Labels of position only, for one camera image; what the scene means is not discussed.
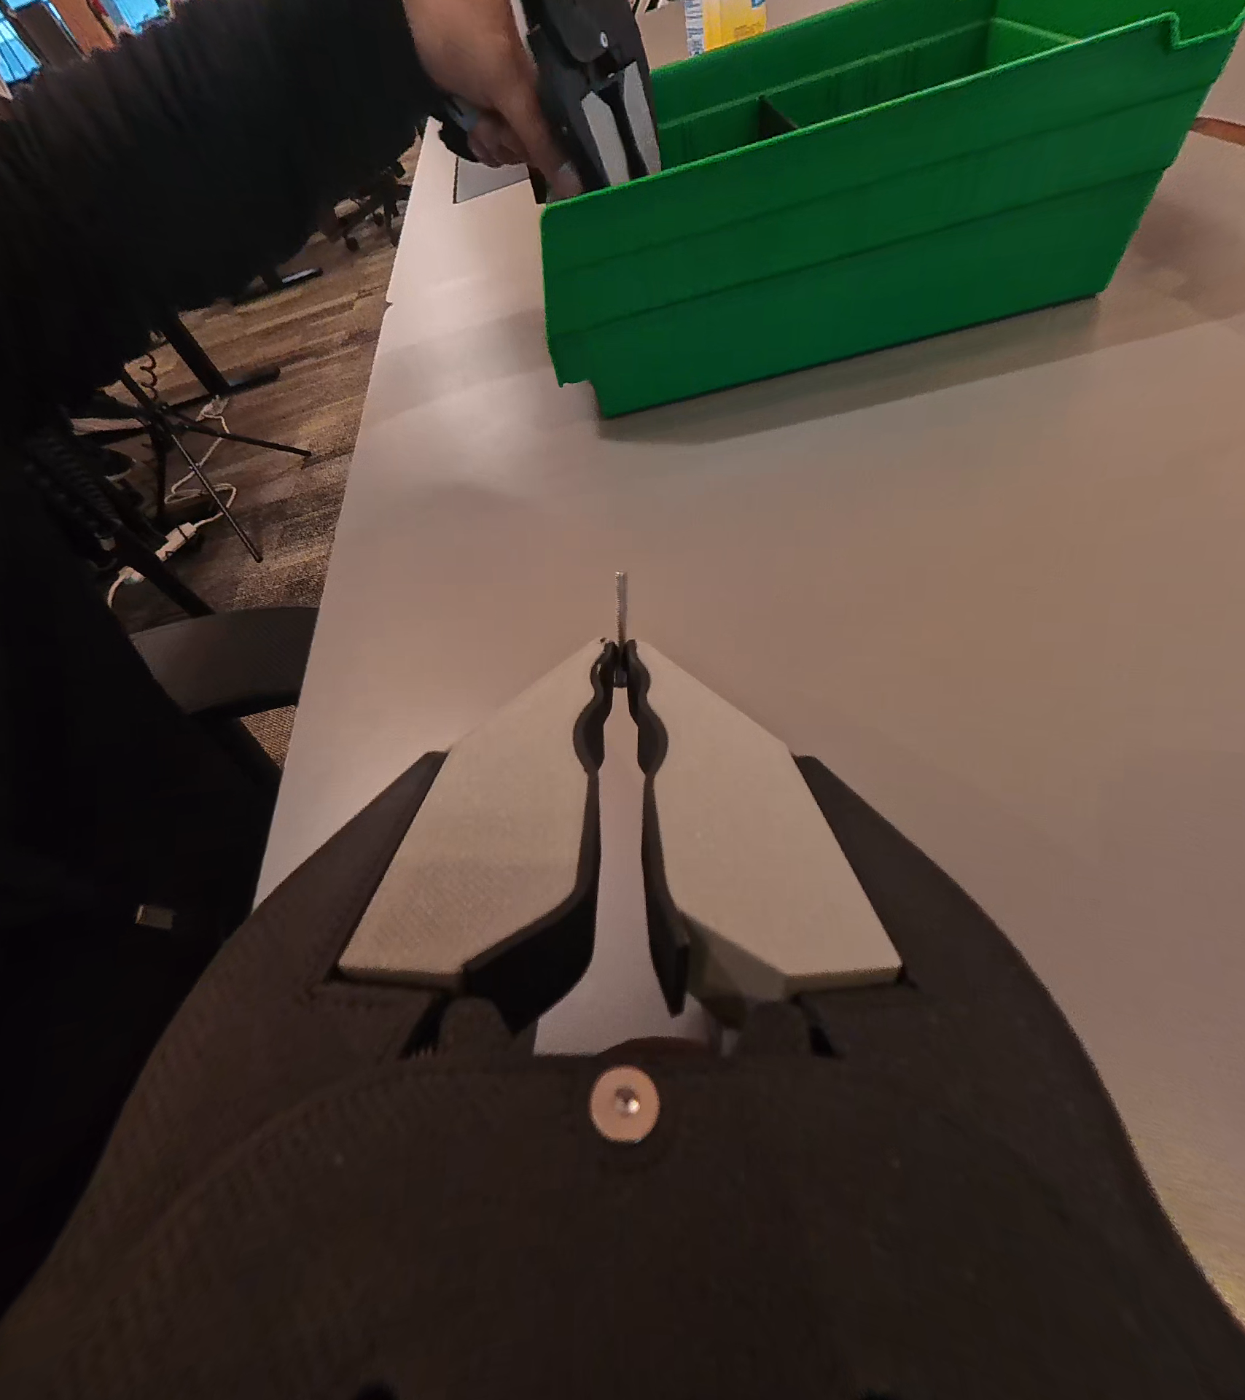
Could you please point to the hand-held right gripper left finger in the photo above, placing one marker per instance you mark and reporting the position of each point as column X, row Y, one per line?
column 470, row 854

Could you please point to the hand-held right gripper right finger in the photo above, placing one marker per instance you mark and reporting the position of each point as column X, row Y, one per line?
column 765, row 864

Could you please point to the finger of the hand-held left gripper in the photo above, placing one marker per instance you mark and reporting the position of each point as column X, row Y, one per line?
column 639, row 120
column 602, row 142

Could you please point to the green plastic bin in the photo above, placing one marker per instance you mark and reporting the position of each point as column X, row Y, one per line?
column 852, row 263

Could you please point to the long metal screw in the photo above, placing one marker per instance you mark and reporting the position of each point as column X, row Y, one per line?
column 621, row 608

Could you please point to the person's left forearm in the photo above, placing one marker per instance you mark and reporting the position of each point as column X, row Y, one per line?
column 196, row 142

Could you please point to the grey desk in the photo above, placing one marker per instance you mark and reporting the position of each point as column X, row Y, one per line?
column 908, row 657

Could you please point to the person's left hand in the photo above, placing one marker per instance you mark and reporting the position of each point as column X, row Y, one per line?
column 476, row 55

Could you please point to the wipes canister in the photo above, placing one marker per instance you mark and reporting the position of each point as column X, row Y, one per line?
column 727, row 24

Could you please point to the black bin divider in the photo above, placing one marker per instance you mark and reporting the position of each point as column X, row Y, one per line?
column 778, row 113

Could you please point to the black office chair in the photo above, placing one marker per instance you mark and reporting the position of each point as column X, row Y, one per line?
column 230, row 657

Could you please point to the person's black-clothed torso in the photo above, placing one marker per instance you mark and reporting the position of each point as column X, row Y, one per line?
column 11, row 766

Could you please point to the black tripod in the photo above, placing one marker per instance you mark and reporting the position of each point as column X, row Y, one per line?
column 196, row 460

